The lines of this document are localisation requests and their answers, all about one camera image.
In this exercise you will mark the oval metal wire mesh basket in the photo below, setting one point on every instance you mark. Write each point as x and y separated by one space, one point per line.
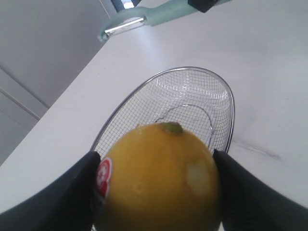
197 98

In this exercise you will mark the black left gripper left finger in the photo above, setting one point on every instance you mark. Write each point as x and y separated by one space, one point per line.
70 203

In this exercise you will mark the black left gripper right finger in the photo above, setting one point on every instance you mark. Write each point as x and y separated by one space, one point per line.
250 205

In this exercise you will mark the teal handled vegetable peeler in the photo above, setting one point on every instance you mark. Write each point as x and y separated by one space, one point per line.
132 18

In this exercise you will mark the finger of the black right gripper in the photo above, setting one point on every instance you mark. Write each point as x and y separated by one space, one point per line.
202 5

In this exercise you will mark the yellow lemon with sticker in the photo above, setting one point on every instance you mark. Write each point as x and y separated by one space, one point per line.
158 177

